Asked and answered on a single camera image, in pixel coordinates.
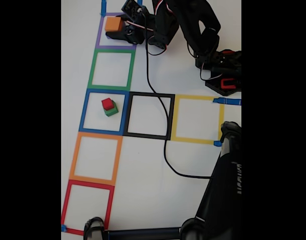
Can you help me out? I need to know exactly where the orange cube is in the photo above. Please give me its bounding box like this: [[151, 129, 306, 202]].
[[104, 16, 123, 33]]

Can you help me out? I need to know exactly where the small red cube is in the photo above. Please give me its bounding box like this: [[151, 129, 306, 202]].
[[101, 97, 115, 111]]

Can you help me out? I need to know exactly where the green cube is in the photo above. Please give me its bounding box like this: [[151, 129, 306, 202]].
[[104, 101, 119, 118]]

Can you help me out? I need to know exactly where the black gripper camera board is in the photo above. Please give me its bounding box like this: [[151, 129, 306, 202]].
[[121, 0, 145, 21]]

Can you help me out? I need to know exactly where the purple square frame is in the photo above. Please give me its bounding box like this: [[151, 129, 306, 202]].
[[95, 11, 138, 50]]

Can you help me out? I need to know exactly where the black camera cable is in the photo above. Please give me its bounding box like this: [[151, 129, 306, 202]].
[[142, 14, 215, 180]]

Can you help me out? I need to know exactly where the green square frame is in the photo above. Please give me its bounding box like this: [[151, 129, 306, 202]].
[[87, 48, 136, 92]]

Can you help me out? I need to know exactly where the black square frame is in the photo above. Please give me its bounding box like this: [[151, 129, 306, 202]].
[[122, 91, 175, 141]]

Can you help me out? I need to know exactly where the blue square frame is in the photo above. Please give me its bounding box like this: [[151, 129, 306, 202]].
[[79, 88, 130, 136]]

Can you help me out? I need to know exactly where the yellow square frame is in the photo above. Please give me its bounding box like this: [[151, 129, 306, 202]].
[[170, 94, 225, 145]]

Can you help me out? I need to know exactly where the orange square frame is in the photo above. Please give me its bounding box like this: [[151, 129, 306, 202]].
[[69, 131, 123, 186]]

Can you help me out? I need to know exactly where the black camera tripod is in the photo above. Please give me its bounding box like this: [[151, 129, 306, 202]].
[[83, 121, 242, 240]]

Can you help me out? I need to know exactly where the red square frame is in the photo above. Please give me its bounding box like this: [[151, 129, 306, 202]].
[[61, 179, 115, 236]]

